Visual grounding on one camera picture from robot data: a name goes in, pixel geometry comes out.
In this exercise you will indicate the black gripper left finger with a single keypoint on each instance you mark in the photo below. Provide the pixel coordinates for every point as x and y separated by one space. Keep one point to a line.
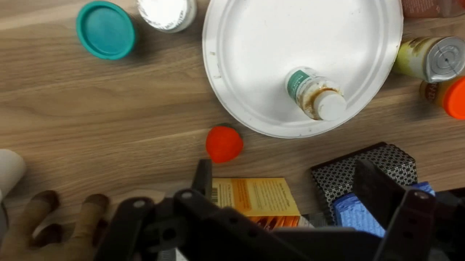
193 227

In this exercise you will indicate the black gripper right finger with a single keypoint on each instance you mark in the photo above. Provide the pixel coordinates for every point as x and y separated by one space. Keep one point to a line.
411 227

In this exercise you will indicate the white bottle green label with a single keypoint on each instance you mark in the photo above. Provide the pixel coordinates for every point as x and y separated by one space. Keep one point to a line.
309 92

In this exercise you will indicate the white bottle blue label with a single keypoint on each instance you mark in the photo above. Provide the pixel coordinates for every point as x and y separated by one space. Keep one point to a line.
167 12

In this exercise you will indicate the brown moose plushie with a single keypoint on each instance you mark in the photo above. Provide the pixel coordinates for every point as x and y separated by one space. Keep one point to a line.
29 223

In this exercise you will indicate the white paper plate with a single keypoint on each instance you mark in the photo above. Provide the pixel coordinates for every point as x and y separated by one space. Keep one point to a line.
270 44

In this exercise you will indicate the blue sponge cloth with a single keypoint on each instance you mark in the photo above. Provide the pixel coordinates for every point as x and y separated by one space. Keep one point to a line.
356 215

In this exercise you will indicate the open yellow orange carton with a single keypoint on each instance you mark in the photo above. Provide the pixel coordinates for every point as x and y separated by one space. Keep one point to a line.
256 198

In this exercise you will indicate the grey woven box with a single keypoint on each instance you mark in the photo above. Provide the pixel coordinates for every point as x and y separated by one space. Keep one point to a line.
339 176

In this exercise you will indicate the small can silver lid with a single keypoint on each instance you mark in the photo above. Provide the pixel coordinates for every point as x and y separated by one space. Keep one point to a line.
426 59

